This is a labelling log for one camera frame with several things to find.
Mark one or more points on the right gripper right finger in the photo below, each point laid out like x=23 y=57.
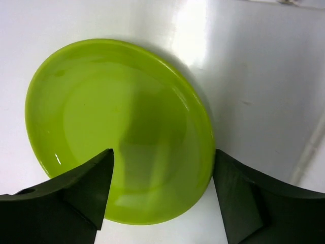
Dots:
x=257 y=208

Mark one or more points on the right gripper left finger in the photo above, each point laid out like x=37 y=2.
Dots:
x=69 y=208

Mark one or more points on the lime green plate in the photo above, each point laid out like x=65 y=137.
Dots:
x=97 y=94

